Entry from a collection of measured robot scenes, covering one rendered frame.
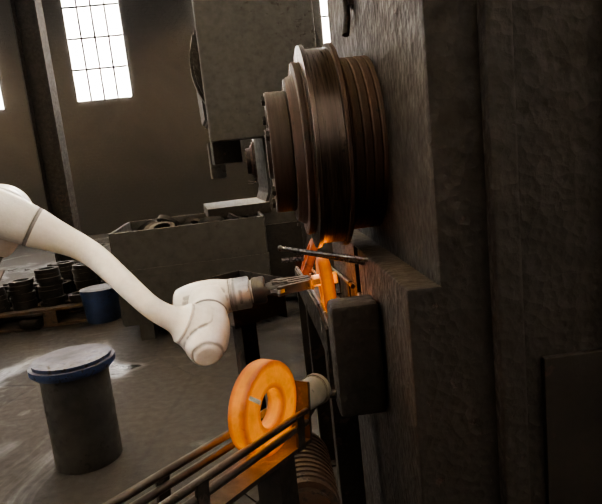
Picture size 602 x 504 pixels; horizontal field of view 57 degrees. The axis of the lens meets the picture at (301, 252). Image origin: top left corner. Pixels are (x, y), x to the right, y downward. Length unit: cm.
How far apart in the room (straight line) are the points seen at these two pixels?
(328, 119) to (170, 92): 1045
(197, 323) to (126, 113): 1041
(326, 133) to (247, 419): 57
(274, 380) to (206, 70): 319
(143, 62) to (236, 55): 779
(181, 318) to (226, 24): 290
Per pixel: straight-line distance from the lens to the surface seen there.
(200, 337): 133
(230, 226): 373
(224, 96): 392
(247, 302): 149
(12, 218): 144
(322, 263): 149
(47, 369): 229
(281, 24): 406
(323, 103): 114
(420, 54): 93
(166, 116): 1151
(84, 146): 1183
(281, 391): 95
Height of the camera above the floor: 110
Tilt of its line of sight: 10 degrees down
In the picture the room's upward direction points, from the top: 6 degrees counter-clockwise
